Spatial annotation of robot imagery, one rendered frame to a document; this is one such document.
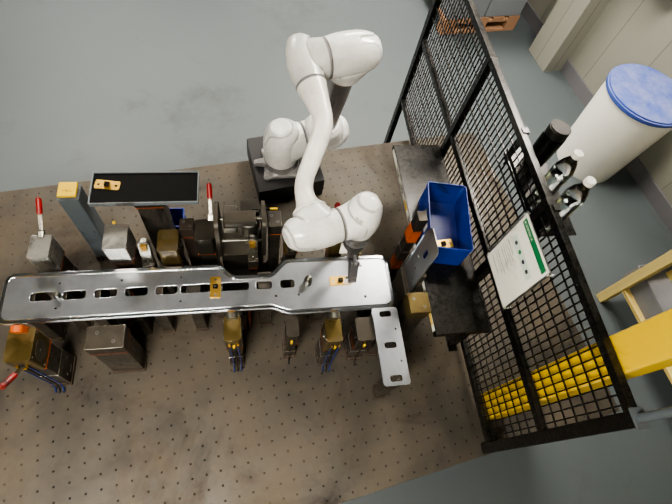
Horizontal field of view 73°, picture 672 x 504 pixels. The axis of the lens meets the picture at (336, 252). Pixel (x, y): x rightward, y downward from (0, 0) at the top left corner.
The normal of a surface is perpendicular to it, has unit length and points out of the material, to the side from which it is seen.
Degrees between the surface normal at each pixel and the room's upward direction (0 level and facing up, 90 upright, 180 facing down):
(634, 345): 90
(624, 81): 0
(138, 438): 0
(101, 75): 0
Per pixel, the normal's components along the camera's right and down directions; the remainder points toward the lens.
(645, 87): 0.14, -0.47
